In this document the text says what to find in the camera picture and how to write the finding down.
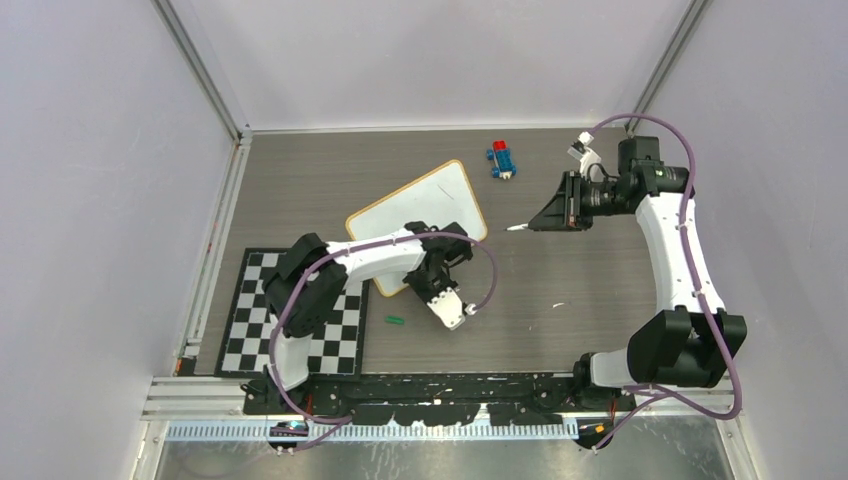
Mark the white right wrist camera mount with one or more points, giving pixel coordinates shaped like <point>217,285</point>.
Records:
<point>584,154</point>

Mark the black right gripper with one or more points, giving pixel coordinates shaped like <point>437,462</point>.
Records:
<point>566,212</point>

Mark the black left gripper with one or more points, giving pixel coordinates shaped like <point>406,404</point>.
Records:
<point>410,279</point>

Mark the yellow framed whiteboard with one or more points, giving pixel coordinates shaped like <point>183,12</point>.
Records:
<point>438,198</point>

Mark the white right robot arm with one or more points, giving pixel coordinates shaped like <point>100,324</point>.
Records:
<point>683,344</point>

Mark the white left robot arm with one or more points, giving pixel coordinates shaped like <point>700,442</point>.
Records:
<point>301,294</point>

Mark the blue red toy car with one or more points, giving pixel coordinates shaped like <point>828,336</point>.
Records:
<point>500,157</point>

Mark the aluminium front rail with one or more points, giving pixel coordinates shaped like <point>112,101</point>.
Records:
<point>211,409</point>

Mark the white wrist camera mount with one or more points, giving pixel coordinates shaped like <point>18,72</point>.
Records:
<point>450,308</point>
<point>584,154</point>

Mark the black white chessboard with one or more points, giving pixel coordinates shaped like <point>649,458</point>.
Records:
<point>336,350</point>

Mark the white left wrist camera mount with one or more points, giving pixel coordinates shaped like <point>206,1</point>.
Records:
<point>450,308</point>

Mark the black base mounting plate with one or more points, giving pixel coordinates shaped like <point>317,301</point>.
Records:
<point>436,399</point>

